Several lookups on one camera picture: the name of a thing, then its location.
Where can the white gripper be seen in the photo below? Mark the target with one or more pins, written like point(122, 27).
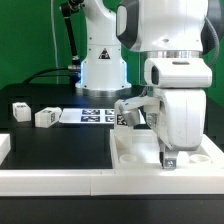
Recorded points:
point(179, 124)

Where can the white square table top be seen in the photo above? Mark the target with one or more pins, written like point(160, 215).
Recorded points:
point(141, 150)

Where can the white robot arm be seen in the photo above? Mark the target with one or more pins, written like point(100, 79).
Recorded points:
point(169, 33)

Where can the white sheet with tag markers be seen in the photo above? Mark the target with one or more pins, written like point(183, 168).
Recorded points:
point(90, 116)

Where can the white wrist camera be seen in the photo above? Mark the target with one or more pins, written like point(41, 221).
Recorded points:
point(178, 83)

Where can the white front fence wall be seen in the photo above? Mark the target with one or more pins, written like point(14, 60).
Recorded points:
point(109, 182)

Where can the white fence wall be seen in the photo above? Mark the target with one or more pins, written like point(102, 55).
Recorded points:
point(109, 182)
point(5, 146)

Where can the white left fence wall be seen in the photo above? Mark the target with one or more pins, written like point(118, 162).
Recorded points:
point(5, 146)

